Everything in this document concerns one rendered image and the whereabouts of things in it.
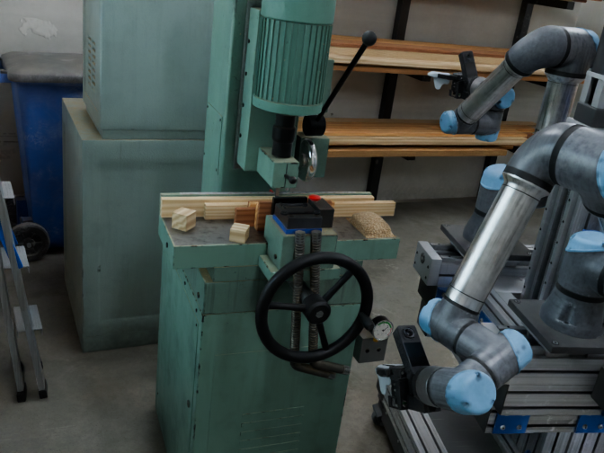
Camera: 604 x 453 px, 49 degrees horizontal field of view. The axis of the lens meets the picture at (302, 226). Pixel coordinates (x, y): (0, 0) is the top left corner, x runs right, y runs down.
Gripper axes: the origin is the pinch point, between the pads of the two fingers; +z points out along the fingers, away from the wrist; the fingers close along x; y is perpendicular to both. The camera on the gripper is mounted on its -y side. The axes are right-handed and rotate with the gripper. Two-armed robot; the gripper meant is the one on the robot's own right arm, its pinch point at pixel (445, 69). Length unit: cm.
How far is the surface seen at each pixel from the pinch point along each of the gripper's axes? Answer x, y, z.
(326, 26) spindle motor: -75, -28, -58
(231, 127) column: -92, 2, -32
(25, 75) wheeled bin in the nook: -140, 12, 112
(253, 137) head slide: -89, 2, -42
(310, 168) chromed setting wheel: -73, 12, -44
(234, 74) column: -90, -13, -32
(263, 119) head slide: -86, -3, -42
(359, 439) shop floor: -54, 117, -44
